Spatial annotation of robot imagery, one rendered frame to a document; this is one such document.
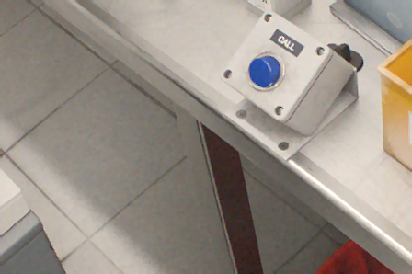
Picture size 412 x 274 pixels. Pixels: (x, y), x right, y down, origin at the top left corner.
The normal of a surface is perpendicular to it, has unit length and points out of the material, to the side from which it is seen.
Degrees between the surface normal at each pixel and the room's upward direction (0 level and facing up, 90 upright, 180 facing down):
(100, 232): 0
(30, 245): 90
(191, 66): 0
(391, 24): 90
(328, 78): 90
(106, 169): 0
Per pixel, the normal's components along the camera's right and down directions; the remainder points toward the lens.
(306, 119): 0.68, 0.54
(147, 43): -0.12, -0.58
